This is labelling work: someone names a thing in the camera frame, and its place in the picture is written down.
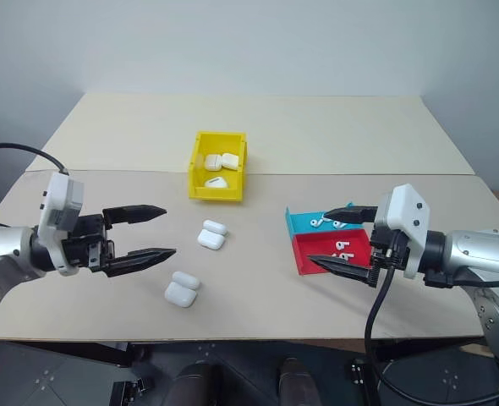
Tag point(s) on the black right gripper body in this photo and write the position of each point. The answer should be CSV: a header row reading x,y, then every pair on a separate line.
x,y
387,249

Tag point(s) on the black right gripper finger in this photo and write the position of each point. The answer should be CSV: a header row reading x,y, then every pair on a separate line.
x,y
347,268
355,214

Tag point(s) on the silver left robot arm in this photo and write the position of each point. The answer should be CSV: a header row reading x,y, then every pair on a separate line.
x,y
4,254

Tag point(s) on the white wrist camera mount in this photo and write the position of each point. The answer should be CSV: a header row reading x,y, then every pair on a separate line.
x,y
57,199
406,211

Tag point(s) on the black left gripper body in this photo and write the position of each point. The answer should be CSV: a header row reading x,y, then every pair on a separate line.
x,y
84,245

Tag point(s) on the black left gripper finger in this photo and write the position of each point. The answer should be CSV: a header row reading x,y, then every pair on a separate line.
x,y
144,258
135,213

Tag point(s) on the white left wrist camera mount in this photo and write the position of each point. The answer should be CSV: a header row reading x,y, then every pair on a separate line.
x,y
57,199

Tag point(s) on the blue plastic tray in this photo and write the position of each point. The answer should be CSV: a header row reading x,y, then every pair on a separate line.
x,y
300,220

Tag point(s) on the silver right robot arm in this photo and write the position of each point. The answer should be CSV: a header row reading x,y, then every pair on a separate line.
x,y
473,254

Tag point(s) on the yellow plastic bin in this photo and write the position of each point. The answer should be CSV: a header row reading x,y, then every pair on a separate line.
x,y
199,169

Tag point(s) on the red plastic tray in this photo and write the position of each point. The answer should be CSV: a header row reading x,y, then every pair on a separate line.
x,y
317,247

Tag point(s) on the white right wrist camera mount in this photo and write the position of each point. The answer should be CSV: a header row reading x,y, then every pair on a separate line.
x,y
406,211

